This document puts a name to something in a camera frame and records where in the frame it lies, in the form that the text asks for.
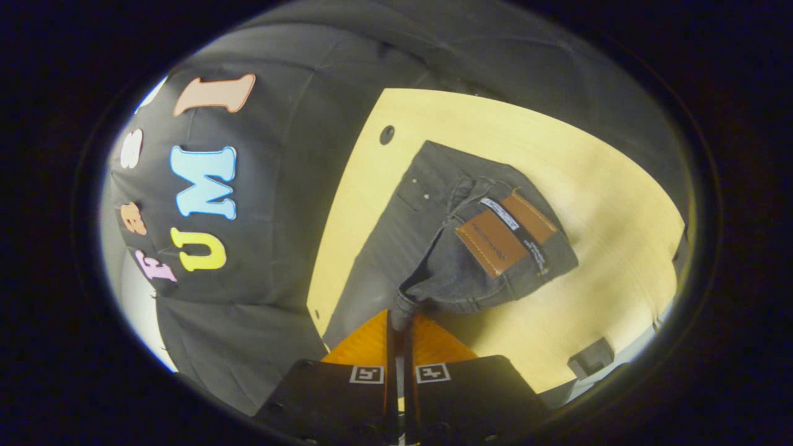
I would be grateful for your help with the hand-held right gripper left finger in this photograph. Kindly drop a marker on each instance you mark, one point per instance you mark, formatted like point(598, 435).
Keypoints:
point(334, 402)

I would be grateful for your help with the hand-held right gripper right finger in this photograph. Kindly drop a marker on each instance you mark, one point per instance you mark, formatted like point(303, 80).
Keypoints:
point(471, 402)

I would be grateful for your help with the dark grey jeans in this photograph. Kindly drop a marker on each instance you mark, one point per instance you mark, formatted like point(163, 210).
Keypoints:
point(396, 248)

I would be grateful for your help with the small black box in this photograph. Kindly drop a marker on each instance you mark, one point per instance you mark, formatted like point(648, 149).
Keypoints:
point(591, 358)

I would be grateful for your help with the black backdrop cloth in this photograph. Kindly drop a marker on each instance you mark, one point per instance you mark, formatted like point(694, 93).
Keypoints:
point(291, 204)

